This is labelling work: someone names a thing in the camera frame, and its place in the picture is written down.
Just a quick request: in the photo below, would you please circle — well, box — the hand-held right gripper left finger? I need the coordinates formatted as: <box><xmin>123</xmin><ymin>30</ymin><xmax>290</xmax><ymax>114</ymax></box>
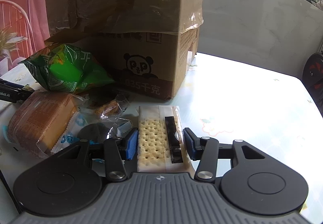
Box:
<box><xmin>49</xmin><ymin>128</ymin><xmax>139</xmax><ymax>182</ymax></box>

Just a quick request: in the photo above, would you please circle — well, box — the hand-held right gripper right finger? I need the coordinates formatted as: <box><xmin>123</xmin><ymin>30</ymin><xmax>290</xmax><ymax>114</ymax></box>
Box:
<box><xmin>183</xmin><ymin>127</ymin><xmax>274</xmax><ymax>183</ymax></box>

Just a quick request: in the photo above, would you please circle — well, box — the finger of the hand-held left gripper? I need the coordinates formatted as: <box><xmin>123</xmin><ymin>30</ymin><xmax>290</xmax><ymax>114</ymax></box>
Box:
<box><xmin>0</xmin><ymin>79</ymin><xmax>34</xmax><ymax>99</ymax></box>

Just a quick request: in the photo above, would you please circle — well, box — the clear cracker packet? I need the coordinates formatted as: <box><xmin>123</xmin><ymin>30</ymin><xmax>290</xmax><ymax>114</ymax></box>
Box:
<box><xmin>137</xmin><ymin>105</ymin><xmax>196</xmax><ymax>173</ymax></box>

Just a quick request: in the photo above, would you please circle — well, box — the orange bread packet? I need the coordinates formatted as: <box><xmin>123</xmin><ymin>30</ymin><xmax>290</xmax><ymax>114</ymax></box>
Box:
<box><xmin>2</xmin><ymin>91</ymin><xmax>89</xmax><ymax>160</ymax></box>

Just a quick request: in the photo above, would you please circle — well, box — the dark round cookie packet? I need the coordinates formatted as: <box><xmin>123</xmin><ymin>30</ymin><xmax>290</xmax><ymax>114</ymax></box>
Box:
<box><xmin>76</xmin><ymin>117</ymin><xmax>134</xmax><ymax>144</ymax></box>

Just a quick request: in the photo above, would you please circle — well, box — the green snack bag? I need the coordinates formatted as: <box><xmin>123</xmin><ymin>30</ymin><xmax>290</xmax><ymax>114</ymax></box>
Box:
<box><xmin>18</xmin><ymin>44</ymin><xmax>115</xmax><ymax>94</ymax></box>

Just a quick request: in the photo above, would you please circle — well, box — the brown cardboard box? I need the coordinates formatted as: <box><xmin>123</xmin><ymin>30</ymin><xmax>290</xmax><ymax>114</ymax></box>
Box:
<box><xmin>44</xmin><ymin>0</ymin><xmax>205</xmax><ymax>101</ymax></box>

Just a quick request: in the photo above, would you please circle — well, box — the black exercise bike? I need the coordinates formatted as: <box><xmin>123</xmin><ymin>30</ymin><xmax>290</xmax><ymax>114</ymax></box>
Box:
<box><xmin>302</xmin><ymin>45</ymin><xmax>323</xmax><ymax>113</ymax></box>

